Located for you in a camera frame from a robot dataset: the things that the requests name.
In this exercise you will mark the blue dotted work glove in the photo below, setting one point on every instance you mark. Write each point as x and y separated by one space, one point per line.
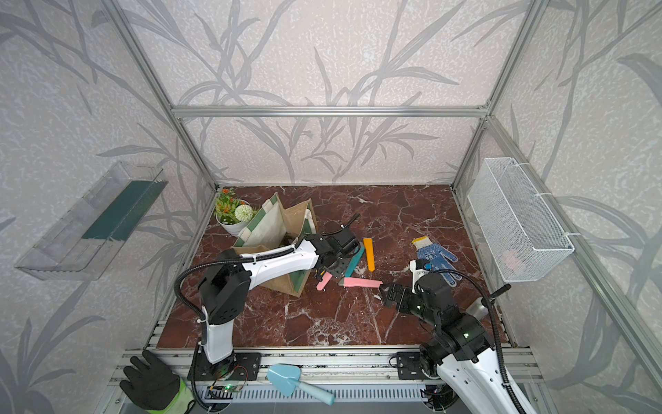
439 257

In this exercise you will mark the potted artificial flowers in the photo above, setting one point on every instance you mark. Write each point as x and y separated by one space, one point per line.
232 213

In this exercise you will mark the light blue garden trowel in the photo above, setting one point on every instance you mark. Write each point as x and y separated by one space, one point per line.
287 379

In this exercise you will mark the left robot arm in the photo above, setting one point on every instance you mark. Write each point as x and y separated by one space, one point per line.
223 291

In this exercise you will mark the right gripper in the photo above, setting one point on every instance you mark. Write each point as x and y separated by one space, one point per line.
403 292

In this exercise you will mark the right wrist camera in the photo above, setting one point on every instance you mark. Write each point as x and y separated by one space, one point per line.
419 268

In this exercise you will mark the teal utility knife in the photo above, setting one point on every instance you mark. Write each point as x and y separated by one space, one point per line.
354 262

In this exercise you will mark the pink utility knife grey tip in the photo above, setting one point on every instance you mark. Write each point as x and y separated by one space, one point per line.
326 277

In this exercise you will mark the white wire mesh basket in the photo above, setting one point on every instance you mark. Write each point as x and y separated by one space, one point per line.
524 237

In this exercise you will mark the black green rubber glove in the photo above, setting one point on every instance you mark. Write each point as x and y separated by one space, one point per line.
152 386

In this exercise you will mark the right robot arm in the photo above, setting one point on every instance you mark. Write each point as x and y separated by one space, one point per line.
461 353

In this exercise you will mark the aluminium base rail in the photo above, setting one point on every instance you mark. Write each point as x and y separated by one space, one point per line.
329 365

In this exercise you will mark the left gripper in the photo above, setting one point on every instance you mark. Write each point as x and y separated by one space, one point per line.
340 272

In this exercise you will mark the clear plastic wall bin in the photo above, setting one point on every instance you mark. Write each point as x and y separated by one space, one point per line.
83 243

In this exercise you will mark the green Christmas jute pouch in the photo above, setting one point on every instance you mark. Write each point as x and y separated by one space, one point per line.
273 227

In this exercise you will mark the orange utility knife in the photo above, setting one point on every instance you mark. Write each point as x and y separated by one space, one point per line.
369 254

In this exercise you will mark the pink utility knife lying crosswise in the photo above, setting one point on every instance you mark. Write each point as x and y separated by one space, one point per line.
357 282

